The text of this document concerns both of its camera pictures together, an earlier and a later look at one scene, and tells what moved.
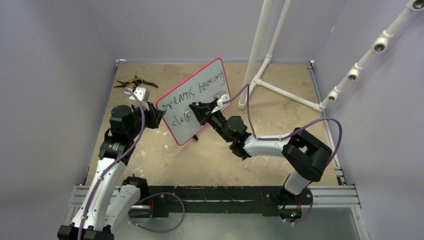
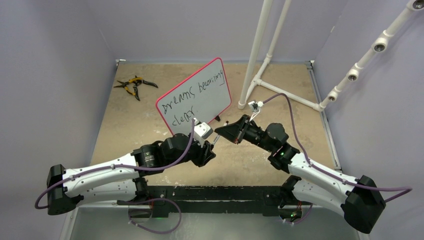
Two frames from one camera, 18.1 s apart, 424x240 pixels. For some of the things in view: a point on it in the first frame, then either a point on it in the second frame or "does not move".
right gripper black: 203,111 -> 234,131
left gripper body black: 147,116 -> 199,152
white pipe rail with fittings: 379,45 does not move
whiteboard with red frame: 180,118 does not move
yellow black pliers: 135,82 does not move
